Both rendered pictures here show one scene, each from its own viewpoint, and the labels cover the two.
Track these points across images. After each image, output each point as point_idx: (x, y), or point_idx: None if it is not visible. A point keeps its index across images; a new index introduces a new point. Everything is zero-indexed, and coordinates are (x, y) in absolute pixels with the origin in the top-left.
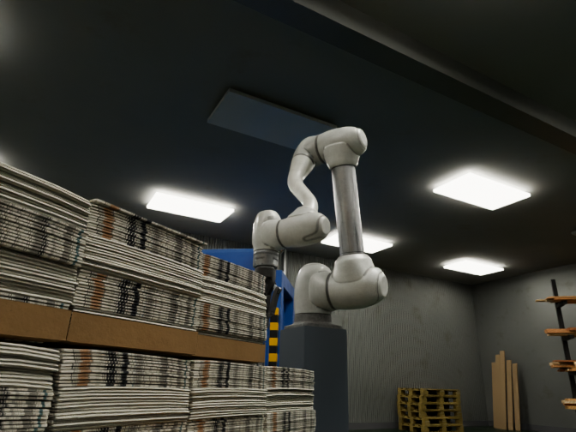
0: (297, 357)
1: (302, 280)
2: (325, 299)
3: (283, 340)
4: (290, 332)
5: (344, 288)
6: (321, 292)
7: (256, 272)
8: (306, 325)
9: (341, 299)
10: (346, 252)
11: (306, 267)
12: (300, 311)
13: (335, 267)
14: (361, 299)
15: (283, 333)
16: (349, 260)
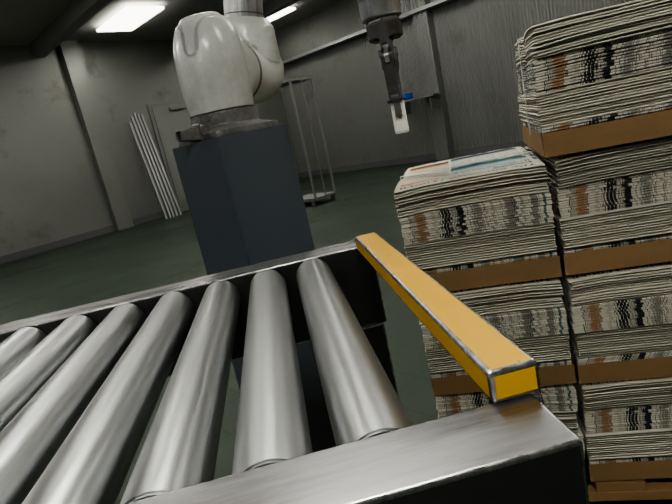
0: (280, 175)
1: (236, 44)
2: (258, 84)
3: (233, 155)
4: (250, 138)
5: (274, 70)
6: (258, 72)
7: (400, 25)
8: (278, 124)
9: (268, 87)
10: (261, 13)
11: (224, 18)
12: (247, 101)
13: (258, 33)
14: (277, 90)
15: (229, 143)
16: (273, 27)
